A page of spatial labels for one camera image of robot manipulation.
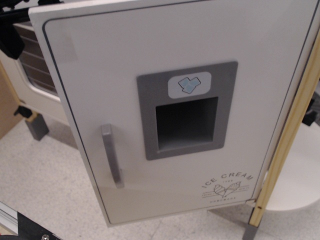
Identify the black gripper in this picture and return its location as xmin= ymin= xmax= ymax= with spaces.
xmin=0 ymin=0 xmax=66 ymax=60

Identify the grey fridge door handle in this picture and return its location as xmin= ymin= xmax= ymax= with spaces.
xmin=100 ymin=124 xmax=125 ymax=189

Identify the white toy fridge door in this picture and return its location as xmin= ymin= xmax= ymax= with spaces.
xmin=29 ymin=0 xmax=320 ymax=226

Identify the white oven door with window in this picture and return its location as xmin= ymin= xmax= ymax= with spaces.
xmin=0 ymin=22 xmax=69 ymax=125

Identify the light wood left panel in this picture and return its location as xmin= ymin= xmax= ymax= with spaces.
xmin=0 ymin=63 xmax=23 ymax=139

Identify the black clamp knob left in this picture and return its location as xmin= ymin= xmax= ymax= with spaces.
xmin=13 ymin=105 xmax=33 ymax=119

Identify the grey left cabinet foot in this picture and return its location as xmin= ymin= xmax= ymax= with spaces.
xmin=25 ymin=114 xmax=49 ymax=141

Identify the grey cabinet foot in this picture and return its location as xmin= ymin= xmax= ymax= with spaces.
xmin=25 ymin=114 xmax=49 ymax=141
xmin=242 ymin=223 xmax=258 ymax=240

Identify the grey ice dispenser panel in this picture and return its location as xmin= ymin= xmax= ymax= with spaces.
xmin=136 ymin=61 xmax=238 ymax=160

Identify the grey right cabinet foot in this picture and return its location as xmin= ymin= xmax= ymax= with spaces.
xmin=242 ymin=223 xmax=258 ymax=240

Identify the black clamp at right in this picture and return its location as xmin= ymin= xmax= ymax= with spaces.
xmin=302 ymin=91 xmax=320 ymax=126

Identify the white round table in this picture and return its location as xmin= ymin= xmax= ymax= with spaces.
xmin=266 ymin=123 xmax=320 ymax=211

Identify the silver aluminium rail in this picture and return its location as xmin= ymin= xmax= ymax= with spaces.
xmin=0 ymin=202 xmax=18 ymax=235

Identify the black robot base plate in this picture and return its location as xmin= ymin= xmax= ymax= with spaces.
xmin=14 ymin=211 xmax=66 ymax=240

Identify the light wood right post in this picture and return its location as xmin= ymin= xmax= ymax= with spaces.
xmin=248 ymin=34 xmax=320 ymax=228

